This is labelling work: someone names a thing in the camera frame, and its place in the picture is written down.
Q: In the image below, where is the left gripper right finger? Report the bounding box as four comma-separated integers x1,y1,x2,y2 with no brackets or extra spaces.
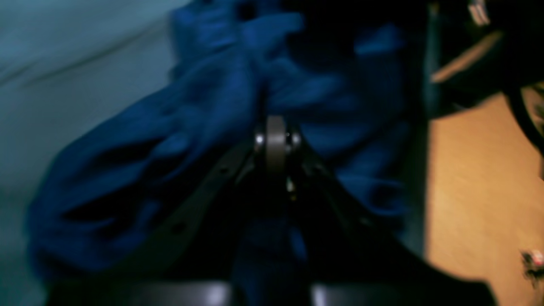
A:
278,119,496,306

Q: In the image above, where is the blue t-shirt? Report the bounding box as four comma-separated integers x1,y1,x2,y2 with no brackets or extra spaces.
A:
28,0,428,306

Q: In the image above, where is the light blue table cloth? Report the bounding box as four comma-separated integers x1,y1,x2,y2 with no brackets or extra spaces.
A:
0,0,187,306

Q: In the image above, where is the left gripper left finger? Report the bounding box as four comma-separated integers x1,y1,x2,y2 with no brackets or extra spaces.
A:
47,116,279,306

